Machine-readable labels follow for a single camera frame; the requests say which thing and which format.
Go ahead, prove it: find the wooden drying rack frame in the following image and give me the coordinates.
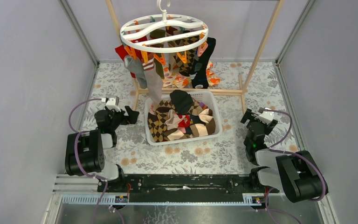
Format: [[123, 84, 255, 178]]
[[106, 0, 284, 111]]

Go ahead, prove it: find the white round clip hanger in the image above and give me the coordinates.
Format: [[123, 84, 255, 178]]
[[119, 0, 209, 56]]

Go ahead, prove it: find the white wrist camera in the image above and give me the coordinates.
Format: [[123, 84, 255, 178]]
[[256, 107, 275, 125], [101, 96, 122, 112]]

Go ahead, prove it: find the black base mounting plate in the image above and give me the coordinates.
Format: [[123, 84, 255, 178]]
[[106, 174, 266, 203]]

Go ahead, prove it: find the hanging green striped sock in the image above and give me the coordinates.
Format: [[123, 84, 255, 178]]
[[149, 29, 165, 79]]

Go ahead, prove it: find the purple cable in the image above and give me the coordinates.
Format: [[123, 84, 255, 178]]
[[68, 98, 125, 224], [256, 109, 327, 224]]

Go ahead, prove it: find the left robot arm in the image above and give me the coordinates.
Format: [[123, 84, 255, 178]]
[[64, 106, 139, 192]]

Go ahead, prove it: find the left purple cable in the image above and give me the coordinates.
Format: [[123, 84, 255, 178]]
[[68, 98, 125, 224]]

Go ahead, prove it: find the floral table cloth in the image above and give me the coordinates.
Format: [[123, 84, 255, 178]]
[[82, 62, 289, 174]]

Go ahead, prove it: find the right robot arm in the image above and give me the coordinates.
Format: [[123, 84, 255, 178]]
[[241, 107, 329, 203]]

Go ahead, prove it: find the brown argyle sock in basket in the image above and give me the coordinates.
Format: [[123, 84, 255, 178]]
[[147, 100, 174, 142]]

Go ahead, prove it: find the hanging black lettered sock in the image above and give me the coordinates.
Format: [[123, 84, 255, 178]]
[[190, 37, 216, 89]]

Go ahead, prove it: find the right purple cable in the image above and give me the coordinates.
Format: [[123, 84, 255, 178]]
[[256, 109, 327, 224]]

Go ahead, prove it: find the grey striped cuff sock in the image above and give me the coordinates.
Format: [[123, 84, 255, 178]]
[[142, 59, 163, 103]]

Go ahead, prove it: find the white laundry basket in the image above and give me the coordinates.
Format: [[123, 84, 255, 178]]
[[144, 90, 222, 146]]

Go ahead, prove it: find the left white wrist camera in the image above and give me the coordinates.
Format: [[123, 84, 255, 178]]
[[101, 96, 122, 112]]

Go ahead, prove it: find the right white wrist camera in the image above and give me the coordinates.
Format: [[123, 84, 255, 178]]
[[256, 107, 275, 125]]

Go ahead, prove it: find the hanging brown argyle sock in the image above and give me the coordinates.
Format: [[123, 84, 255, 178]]
[[175, 36, 199, 77]]

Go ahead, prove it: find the orange patterned cloth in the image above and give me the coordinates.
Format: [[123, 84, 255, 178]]
[[163, 61, 221, 89]]

